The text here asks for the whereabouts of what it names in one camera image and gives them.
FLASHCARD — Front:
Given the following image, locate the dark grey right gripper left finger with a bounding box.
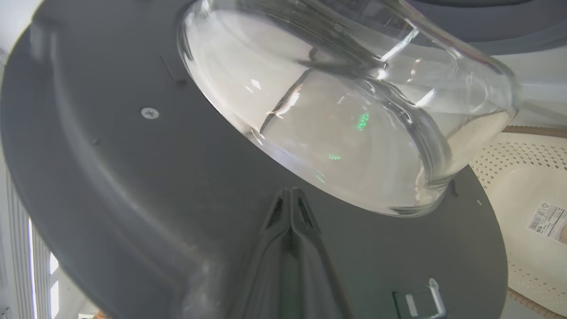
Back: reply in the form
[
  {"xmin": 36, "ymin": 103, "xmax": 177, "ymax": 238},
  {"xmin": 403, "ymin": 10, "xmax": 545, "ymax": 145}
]
[{"xmin": 230, "ymin": 188, "xmax": 292, "ymax": 319}]

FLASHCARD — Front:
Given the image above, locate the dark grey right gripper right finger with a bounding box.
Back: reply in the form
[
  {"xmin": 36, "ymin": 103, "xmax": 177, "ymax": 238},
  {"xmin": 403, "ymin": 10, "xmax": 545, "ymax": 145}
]
[{"xmin": 291, "ymin": 188, "xmax": 353, "ymax": 319}]

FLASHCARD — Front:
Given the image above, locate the round glass washing machine door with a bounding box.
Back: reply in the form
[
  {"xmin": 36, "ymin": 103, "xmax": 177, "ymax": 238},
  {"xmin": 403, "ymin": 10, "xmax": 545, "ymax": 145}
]
[{"xmin": 0, "ymin": 0, "xmax": 521, "ymax": 319}]

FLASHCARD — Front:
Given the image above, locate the metal door latch hook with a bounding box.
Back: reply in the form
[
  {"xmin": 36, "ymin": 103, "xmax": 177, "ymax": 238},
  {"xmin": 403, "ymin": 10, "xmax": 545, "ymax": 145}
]
[{"xmin": 392, "ymin": 278, "xmax": 448, "ymax": 319}]

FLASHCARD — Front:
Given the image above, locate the cream perforated laundry basket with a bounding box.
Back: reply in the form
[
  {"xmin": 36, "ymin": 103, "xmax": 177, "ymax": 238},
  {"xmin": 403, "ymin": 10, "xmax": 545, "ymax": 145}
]
[{"xmin": 469, "ymin": 125, "xmax": 567, "ymax": 319}]

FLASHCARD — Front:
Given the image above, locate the white washing machine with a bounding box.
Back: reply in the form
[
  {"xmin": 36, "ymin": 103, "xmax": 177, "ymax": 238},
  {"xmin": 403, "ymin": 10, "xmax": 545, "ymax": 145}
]
[{"xmin": 408, "ymin": 0, "xmax": 567, "ymax": 130}]

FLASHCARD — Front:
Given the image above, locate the grey rubber door gasket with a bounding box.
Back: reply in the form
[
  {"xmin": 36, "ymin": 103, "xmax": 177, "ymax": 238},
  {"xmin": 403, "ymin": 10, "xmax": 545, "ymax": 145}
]
[{"xmin": 410, "ymin": 0, "xmax": 567, "ymax": 56}]

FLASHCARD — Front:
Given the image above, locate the white barcode sticker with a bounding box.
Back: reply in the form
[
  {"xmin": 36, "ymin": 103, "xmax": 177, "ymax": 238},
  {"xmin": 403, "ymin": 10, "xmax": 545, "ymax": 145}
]
[{"xmin": 526, "ymin": 202, "xmax": 567, "ymax": 245}]

